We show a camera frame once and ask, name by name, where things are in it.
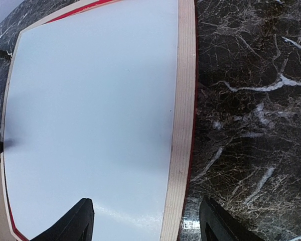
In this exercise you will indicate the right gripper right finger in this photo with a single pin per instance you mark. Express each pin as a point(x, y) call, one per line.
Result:
point(217, 224)

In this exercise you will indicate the red wooden picture frame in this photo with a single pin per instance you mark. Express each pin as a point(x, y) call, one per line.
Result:
point(183, 125)

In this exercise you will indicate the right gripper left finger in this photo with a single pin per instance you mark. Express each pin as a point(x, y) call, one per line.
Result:
point(76, 224)

